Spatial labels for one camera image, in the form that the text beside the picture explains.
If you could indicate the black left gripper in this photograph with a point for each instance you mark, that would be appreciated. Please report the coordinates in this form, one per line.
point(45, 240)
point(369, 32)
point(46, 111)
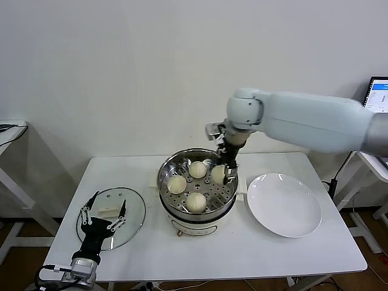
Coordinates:
point(94, 235)

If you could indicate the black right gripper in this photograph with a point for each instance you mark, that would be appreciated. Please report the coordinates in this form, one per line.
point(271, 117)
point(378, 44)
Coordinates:
point(231, 154)

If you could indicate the white steamed baozi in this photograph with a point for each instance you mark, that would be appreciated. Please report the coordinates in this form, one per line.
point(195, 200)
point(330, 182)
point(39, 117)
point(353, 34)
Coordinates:
point(197, 169)
point(196, 202)
point(176, 185)
point(217, 174)

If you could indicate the round glass lid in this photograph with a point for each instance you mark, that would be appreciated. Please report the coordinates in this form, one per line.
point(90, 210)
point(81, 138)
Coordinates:
point(133, 209)

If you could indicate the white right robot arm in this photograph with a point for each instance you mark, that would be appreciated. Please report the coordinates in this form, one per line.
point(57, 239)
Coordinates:
point(303, 118)

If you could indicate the stainless steel steamer basket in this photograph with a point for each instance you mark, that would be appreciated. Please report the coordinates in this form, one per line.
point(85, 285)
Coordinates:
point(218, 197)

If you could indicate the white round plate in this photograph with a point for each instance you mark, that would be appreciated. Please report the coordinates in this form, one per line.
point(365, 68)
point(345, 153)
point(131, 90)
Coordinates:
point(285, 206)

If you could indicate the white side table with laptop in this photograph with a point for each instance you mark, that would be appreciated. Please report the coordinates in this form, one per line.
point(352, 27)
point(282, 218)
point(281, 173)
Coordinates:
point(373, 165)

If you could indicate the grey open laptop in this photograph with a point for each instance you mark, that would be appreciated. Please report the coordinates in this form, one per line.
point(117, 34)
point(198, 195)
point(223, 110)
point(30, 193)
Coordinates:
point(379, 91)

